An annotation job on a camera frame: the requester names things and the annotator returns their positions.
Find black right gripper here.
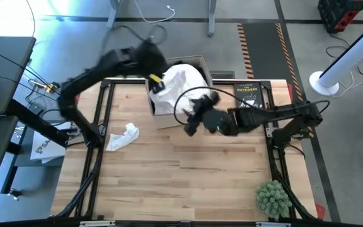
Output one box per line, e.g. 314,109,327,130
183,93,233,137

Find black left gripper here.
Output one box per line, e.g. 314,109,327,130
135,40,170,95

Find large white garment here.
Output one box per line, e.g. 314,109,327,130
149,64,213,116

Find cardboard box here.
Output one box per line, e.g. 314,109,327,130
145,55,214,130

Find black garment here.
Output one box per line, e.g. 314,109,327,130
197,64,210,83

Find small white cloth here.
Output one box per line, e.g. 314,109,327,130
105,122,141,152

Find gray flat device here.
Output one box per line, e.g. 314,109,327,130
209,71,236,79

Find black book The Outsiders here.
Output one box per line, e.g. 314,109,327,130
233,82,264,110

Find gray desk leg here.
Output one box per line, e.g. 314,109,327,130
207,0,217,37
107,0,122,29

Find black hazard striped floor mat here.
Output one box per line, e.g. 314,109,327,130
237,22,315,139

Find small green artificial plant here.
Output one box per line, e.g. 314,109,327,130
253,179,292,221

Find white paper bag with logo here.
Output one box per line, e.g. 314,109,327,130
30,122,72,164

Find black desk stand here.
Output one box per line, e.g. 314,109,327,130
0,99,71,195

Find white tower fan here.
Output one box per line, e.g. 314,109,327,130
309,22,363,97

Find black and red crate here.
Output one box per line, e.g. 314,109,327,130
317,0,363,34

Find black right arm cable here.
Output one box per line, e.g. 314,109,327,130
173,86,244,125

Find black aluminium table frame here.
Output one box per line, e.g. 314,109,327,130
55,78,318,221

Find white charging cable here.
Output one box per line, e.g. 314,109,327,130
132,0,176,25

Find yellow cable connector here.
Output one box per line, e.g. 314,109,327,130
44,81,61,95

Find silver metal bracket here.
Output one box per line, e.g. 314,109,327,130
256,222,291,227
79,220,116,227

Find black fan cable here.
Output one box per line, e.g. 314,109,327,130
325,33,363,76

